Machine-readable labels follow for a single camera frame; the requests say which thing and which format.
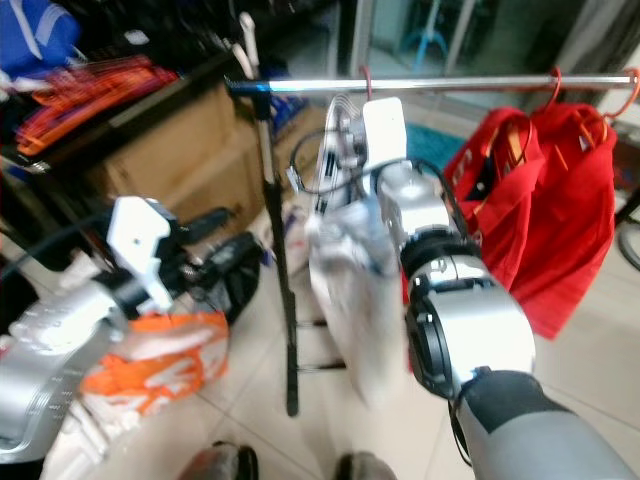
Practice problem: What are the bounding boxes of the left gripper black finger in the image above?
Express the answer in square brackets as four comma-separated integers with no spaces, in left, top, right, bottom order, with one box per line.
[210,232,267,323]
[180,207,234,244]

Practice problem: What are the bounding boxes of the light grey jeans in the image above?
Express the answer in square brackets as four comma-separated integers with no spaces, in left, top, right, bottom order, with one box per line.
[305,95,406,409]

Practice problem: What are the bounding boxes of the white plastic hanger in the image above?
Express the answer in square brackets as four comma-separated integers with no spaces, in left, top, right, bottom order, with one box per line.
[235,12,276,216]

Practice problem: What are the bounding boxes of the orange hanger bundle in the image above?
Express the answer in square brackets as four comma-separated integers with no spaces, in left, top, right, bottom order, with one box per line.
[28,58,181,156]

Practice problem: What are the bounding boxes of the red fuzzy hanger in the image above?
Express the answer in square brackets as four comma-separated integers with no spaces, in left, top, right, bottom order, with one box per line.
[545,68,564,109]

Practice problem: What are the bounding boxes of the orange plastic hanger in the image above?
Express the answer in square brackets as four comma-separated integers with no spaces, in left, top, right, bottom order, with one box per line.
[622,68,640,121]

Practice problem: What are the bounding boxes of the metal clothes rack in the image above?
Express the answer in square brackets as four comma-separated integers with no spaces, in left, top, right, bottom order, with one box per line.
[225,72,640,419]

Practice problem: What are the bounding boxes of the blue floor mat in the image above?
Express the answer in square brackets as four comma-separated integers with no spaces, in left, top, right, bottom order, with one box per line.
[407,122,461,169]

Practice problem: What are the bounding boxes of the plain brown cardboard box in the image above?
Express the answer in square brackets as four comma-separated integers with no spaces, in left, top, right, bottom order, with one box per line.
[85,85,266,206]

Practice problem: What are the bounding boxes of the orange plastic bag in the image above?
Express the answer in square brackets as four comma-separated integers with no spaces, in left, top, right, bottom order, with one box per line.
[80,310,231,421]

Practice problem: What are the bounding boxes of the red shirt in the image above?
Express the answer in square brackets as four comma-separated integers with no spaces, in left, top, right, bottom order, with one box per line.
[510,100,621,341]
[400,105,576,301]

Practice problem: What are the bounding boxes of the grey robot left leg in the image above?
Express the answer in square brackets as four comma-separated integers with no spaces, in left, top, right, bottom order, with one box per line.
[185,440,261,480]

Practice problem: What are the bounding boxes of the grey robot leg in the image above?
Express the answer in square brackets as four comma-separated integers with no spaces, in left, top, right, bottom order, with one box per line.
[335,450,411,480]
[185,440,261,480]

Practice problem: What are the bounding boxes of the glass sliding door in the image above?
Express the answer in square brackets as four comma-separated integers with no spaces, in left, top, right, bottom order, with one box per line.
[350,0,640,76]

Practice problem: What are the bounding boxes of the black table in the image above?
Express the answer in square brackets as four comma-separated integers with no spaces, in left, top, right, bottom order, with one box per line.
[0,40,241,181]

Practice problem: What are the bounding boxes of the grey robot right leg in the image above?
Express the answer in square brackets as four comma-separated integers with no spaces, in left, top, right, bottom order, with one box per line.
[335,450,411,480]

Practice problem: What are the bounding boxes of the blue white jersey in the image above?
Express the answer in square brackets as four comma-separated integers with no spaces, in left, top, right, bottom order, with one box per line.
[0,0,81,86]

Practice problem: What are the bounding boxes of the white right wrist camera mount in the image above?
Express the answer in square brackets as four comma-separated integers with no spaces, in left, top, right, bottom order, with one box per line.
[360,97,408,171]

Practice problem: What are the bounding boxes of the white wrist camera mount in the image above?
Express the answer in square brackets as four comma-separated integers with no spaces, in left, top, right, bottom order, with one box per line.
[360,97,408,171]
[106,196,173,313]

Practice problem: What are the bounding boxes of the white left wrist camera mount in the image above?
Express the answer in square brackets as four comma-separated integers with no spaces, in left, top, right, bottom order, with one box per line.
[106,196,173,313]

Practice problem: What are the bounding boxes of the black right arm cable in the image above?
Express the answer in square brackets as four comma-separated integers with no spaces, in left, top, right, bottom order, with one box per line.
[288,130,351,191]

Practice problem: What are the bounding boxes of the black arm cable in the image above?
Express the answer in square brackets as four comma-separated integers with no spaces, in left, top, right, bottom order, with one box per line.
[0,210,113,283]
[288,130,351,191]

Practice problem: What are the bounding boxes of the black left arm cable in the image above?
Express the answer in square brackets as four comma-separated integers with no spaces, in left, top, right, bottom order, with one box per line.
[0,210,113,283]

